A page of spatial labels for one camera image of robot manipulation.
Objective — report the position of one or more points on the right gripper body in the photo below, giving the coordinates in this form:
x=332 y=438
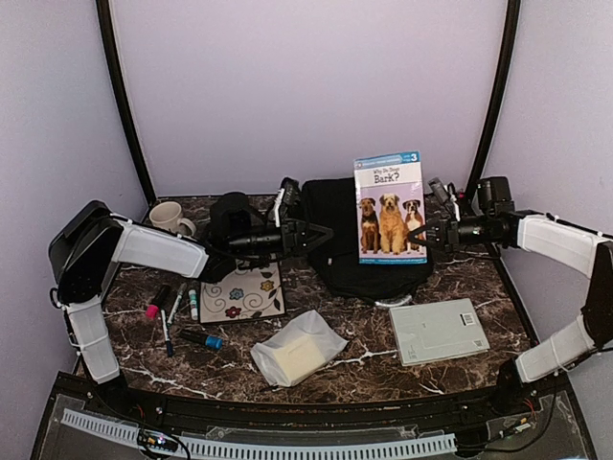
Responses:
x=450 y=231

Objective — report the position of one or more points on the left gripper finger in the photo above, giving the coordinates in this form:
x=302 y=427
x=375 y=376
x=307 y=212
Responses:
x=314 y=243
x=317 y=231

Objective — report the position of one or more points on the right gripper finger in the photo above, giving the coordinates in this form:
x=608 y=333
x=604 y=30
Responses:
x=416 y=240
x=419 y=232

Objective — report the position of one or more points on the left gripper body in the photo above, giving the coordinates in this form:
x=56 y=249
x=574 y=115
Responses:
x=291 y=249

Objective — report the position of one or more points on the black student backpack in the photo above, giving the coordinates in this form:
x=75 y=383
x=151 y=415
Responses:
x=331 y=203

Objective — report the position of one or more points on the dog book Why Dogs Bark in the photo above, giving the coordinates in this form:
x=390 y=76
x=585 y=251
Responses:
x=390 y=203

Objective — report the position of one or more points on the grey notebook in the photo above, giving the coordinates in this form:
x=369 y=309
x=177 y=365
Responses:
x=438 y=331

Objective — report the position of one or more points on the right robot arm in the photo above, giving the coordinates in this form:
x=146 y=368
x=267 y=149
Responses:
x=588 y=252

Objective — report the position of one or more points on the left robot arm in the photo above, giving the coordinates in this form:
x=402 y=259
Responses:
x=95 y=239

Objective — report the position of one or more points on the white bag with yellow sponge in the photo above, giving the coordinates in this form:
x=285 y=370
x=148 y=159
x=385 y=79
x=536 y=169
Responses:
x=306 y=344

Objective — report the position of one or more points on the square floral ceramic plate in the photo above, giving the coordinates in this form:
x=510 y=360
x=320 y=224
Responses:
x=242 y=296

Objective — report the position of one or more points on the white glue stick green cap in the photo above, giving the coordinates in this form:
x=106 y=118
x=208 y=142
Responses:
x=193 y=301

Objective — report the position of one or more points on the grey white marker pen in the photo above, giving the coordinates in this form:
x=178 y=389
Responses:
x=176 y=304

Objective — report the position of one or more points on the cream mug with plant print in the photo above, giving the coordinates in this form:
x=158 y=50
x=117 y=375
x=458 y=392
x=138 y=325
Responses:
x=169 y=216

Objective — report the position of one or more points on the black marker with blue cap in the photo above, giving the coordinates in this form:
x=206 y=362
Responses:
x=208 y=341

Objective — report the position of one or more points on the black marker with pink cap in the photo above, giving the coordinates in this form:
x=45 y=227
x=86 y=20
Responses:
x=157 y=302

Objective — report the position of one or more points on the blue white pen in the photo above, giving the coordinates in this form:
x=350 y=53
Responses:
x=166 y=334

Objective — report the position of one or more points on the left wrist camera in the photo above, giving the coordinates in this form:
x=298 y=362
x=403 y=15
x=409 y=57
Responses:
x=287 y=196

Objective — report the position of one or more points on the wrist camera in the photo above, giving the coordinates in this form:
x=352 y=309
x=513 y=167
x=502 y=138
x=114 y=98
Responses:
x=287 y=196
x=494 y=196

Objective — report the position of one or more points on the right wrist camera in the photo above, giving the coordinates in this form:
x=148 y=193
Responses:
x=494 y=196

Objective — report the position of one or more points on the black front table rail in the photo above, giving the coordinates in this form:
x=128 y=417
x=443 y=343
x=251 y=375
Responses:
x=197 y=388

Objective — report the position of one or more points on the right black frame post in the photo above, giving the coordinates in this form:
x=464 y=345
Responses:
x=496 y=97

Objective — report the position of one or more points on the black frame post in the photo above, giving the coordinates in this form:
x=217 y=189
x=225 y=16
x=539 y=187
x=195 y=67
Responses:
x=496 y=97
x=115 y=72

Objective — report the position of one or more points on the white slotted cable duct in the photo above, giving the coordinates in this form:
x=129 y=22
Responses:
x=230 y=444

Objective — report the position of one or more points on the left black frame post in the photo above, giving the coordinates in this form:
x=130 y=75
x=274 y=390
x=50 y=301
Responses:
x=115 y=72

